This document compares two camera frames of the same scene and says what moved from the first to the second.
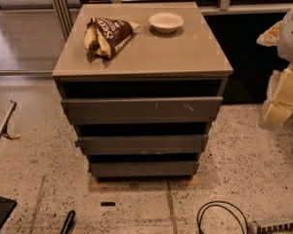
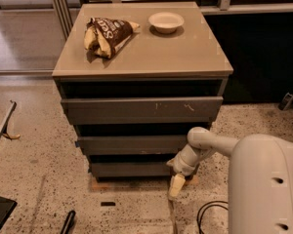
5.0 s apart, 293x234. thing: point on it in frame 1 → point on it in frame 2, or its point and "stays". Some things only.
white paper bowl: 165,22 stays
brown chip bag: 104,37 stays
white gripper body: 292,38 → 180,168
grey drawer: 145,169 stays
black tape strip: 107,204 stays
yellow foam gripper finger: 274,116 → 177,182
